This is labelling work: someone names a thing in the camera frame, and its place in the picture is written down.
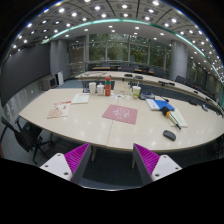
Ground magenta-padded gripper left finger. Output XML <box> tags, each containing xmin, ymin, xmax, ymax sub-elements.
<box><xmin>39</xmin><ymin>142</ymin><xmax>93</xmax><ymax>185</ymax></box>

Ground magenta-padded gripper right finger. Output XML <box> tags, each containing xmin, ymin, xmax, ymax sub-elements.
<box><xmin>132</xmin><ymin>143</ymin><xmax>183</xmax><ymax>186</ymax></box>

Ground black computer mouse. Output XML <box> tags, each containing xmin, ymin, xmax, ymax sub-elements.
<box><xmin>162</xmin><ymin>129</ymin><xmax>177</xmax><ymax>142</ymax></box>

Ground pink mouse pad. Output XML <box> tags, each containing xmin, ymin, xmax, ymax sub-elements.
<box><xmin>101</xmin><ymin>103</ymin><xmax>139</xmax><ymax>126</ymax></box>

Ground handheld microphone with orange collar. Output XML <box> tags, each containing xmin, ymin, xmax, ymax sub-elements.
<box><xmin>161</xmin><ymin>105</ymin><xmax>182</xmax><ymax>130</ymax></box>

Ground red and white leaflet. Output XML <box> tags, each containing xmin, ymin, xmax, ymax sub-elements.
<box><xmin>46</xmin><ymin>100</ymin><xmax>73</xmax><ymax>120</ymax></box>

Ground pale green booklet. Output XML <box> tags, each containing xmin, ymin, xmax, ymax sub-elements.
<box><xmin>168</xmin><ymin>107</ymin><xmax>188</xmax><ymax>128</ymax></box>

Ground blue and white book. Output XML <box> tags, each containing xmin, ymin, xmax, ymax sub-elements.
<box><xmin>145</xmin><ymin>98</ymin><xmax>176</xmax><ymax>112</ymax></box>

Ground black office chair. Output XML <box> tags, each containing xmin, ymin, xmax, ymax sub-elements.
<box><xmin>0</xmin><ymin>115</ymin><xmax>54</xmax><ymax>164</ymax></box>

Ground dark conference microphone unit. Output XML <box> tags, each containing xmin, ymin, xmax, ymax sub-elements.
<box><xmin>138</xmin><ymin>91</ymin><xmax>156</xmax><ymax>101</ymax></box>

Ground green-white cup with straw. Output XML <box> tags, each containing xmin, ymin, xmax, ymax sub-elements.
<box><xmin>131</xmin><ymin>85</ymin><xmax>142</xmax><ymax>100</ymax></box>

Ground colourful sticker sheet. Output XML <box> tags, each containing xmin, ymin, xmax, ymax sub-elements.
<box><xmin>109</xmin><ymin>93</ymin><xmax>132</xmax><ymax>102</ymax></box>

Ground white lidded mug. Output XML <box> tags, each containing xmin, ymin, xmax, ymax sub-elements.
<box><xmin>96</xmin><ymin>83</ymin><xmax>105</xmax><ymax>97</ymax></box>

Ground white cardboard box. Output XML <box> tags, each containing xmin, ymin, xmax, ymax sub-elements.
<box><xmin>111</xmin><ymin>81</ymin><xmax>133</xmax><ymax>96</ymax></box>

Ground red drink bottle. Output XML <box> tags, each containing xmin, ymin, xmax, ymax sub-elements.
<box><xmin>104</xmin><ymin>75</ymin><xmax>113</xmax><ymax>97</ymax></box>

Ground long curved far desk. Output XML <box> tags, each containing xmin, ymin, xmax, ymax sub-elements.
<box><xmin>74</xmin><ymin>70</ymin><xmax>224</xmax><ymax>114</ymax></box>

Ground white appliance cabinet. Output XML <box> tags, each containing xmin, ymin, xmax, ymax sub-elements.
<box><xmin>41</xmin><ymin>75</ymin><xmax>58</xmax><ymax>92</ymax></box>

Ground white board panel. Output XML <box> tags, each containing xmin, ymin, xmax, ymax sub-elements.
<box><xmin>54</xmin><ymin>70</ymin><xmax>65</xmax><ymax>86</ymax></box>

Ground dark chairs at far desk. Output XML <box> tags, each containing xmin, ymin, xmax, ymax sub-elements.
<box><xmin>99</xmin><ymin>60</ymin><xmax>214</xmax><ymax>98</ymax></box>

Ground ceiling lights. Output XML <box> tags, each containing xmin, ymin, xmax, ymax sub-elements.
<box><xmin>13</xmin><ymin>0</ymin><xmax>222</xmax><ymax>64</ymax></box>

